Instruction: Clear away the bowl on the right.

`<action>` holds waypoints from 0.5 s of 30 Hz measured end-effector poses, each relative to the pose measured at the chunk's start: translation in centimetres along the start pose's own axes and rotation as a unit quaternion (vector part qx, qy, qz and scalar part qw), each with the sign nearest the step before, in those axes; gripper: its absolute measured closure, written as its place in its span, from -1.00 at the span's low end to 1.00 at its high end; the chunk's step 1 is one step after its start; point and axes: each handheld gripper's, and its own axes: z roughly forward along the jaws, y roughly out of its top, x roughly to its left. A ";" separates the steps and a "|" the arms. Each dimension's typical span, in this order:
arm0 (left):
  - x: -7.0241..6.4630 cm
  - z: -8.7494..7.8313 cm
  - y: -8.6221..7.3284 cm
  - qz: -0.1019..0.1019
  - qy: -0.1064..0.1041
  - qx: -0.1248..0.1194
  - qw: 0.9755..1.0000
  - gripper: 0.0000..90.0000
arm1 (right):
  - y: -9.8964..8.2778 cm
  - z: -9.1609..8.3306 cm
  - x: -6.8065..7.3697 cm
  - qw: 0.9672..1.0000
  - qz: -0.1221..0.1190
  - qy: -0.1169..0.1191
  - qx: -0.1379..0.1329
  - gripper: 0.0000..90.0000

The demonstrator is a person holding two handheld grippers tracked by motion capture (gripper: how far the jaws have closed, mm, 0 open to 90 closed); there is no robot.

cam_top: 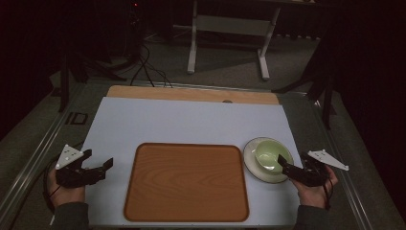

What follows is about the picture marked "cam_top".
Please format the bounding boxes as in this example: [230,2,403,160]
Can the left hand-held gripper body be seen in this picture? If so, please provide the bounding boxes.
[55,144,106,189]

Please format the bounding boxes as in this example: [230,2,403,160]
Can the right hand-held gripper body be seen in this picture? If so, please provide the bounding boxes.
[288,149,350,188]

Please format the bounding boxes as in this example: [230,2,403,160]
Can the light green cup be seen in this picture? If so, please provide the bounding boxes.
[254,139,294,175]

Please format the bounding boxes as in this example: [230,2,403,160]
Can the person's right hand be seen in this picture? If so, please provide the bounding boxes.
[291,165,339,211]

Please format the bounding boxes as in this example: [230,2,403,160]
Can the person's left hand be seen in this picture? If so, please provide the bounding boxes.
[47,168,86,209]

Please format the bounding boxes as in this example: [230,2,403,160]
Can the white saucer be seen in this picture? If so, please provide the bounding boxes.
[242,136,295,185]

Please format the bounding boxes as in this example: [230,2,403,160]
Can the black floor socket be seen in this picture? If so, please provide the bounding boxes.
[65,111,89,127]

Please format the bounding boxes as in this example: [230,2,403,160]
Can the black metal stand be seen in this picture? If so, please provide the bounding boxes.
[271,32,338,130]
[57,47,128,113]

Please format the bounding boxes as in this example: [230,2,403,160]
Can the wooden tray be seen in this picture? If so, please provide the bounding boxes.
[123,142,250,223]

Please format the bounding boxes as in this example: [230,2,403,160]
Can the white table mat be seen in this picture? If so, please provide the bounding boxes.
[80,96,304,228]

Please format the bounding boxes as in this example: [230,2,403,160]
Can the dark device with red light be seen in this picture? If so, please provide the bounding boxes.
[126,0,146,61]

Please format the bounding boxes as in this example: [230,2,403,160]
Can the white metal stand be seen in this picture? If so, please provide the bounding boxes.
[187,0,282,81]

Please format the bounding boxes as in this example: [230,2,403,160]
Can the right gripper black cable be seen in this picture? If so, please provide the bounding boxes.
[321,175,335,211]

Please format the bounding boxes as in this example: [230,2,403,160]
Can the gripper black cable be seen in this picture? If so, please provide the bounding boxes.
[42,141,84,215]
[321,175,335,211]

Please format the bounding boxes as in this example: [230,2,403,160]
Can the metal floor rail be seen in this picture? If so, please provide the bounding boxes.
[0,81,84,221]
[310,99,375,230]

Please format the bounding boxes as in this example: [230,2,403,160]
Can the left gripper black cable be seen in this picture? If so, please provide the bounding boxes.
[42,141,84,215]

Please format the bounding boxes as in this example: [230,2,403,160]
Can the black floor cables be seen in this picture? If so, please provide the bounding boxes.
[129,42,174,89]

